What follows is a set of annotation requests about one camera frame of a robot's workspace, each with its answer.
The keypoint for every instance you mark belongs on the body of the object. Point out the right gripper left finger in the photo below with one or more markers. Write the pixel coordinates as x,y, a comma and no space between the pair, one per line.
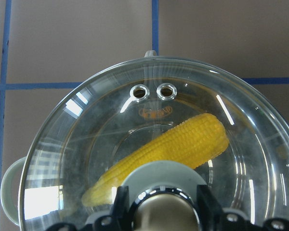
118,219

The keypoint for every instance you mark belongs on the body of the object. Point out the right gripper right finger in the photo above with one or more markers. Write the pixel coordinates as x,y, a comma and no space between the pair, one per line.
213,218

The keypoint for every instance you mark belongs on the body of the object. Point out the yellow corn cob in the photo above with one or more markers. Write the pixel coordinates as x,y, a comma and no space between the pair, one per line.
192,143

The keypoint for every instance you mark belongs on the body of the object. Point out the glass pot lid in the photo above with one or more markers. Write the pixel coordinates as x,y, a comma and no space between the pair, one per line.
159,144

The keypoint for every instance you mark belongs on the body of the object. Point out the pale green steel pot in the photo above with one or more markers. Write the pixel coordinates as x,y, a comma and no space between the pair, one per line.
12,187

